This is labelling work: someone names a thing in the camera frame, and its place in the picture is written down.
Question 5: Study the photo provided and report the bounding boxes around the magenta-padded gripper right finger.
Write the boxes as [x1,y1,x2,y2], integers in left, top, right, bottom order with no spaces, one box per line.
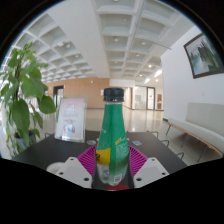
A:
[127,144,170,190]

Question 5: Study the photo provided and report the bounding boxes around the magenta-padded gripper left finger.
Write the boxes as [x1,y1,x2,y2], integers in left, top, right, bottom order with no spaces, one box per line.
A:
[54,144,98,190]

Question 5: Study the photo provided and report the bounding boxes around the green plastic drink bottle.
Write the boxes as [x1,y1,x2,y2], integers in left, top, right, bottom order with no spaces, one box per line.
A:
[94,87,131,187]

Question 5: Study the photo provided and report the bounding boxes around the clear acrylic sign stand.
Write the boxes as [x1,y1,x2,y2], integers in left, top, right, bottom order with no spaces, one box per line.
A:
[54,97,88,144]

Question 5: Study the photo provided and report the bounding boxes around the long white bench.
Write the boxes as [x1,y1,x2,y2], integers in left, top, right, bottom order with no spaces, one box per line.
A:
[163,102,224,158]

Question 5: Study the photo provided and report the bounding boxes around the dark framed glass door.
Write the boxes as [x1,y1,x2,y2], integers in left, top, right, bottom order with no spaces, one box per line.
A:
[145,86,156,111]

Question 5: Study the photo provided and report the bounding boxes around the green leafy potted plant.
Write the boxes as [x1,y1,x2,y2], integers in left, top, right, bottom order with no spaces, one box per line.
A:
[0,41,57,160]

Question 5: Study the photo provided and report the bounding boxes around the dark framed landscape painting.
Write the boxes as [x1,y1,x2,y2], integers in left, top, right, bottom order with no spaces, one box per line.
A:
[183,32,224,80]

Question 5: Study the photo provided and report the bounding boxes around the round ceiling lights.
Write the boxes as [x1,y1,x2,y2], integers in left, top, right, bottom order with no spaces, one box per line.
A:
[56,0,164,84]

